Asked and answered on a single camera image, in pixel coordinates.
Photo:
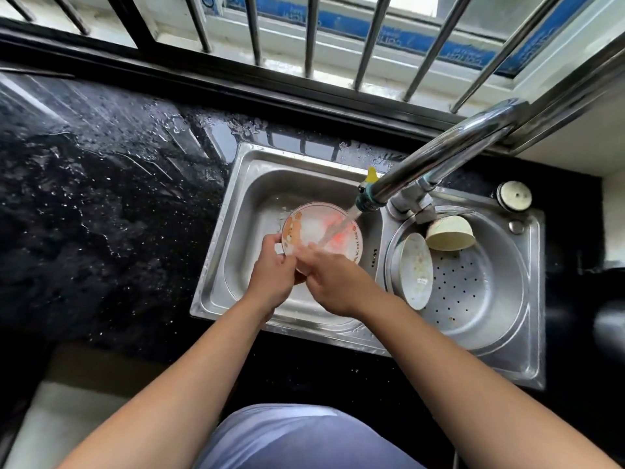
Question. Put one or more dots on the person's right hand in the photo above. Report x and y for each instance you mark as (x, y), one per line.
(337, 283)

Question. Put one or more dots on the person's left hand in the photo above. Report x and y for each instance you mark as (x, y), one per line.
(271, 280)

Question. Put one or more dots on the person's left thumb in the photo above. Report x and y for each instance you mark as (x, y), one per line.
(272, 243)

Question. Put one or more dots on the person's right thumb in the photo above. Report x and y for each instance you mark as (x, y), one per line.
(305, 253)

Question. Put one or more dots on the white bowl with bear print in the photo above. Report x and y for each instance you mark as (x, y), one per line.
(317, 229)

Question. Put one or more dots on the person's right forearm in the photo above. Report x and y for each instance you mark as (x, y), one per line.
(468, 390)

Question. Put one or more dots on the person's left forearm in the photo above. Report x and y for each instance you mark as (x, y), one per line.
(161, 390)

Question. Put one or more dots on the stainless steel double sink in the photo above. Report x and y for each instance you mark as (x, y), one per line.
(371, 268)

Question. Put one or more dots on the blue faucet nozzle with yellow tab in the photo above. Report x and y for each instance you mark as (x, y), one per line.
(366, 192)

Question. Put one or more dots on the cream white plate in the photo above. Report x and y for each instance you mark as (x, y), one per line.
(415, 271)

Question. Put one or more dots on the cream white bowl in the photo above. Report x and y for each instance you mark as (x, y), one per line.
(450, 234)

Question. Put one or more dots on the perforated steel drain basket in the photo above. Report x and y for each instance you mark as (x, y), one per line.
(464, 283)

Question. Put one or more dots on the chrome kitchen faucet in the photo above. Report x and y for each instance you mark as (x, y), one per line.
(439, 151)

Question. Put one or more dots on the person's grey clothing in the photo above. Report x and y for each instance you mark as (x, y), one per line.
(298, 437)

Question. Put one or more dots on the metal window bars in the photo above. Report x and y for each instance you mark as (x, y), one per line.
(312, 34)

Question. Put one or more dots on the white round sink plug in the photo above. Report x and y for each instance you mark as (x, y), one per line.
(514, 195)

